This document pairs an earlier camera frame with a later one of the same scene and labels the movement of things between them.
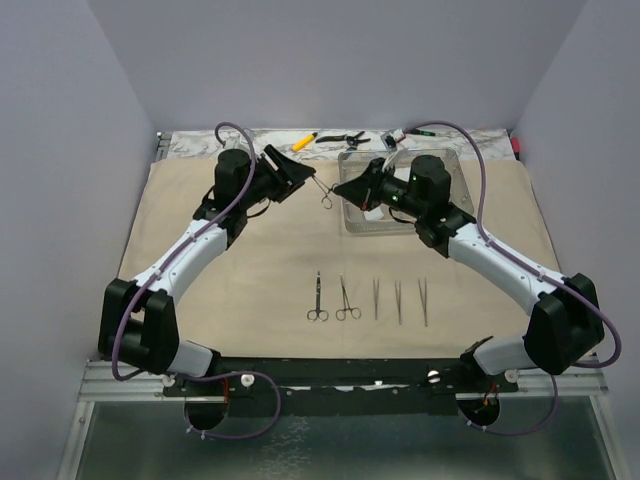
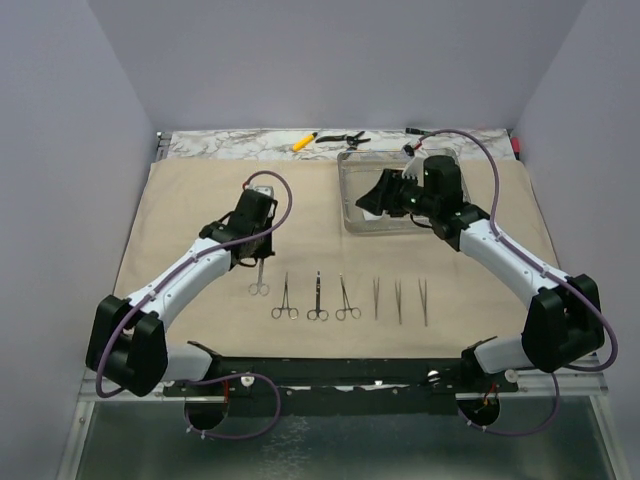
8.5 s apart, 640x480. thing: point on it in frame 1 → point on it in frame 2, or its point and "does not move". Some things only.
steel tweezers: (375, 287) does not move
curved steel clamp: (355, 312) does not move
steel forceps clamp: (314, 314) does not move
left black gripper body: (269, 182) → (269, 229)
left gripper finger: (296, 173) → (266, 204)
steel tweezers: (424, 298) does not move
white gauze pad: (374, 214) does not move
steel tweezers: (398, 295) does not move
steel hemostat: (326, 200) → (292, 312)
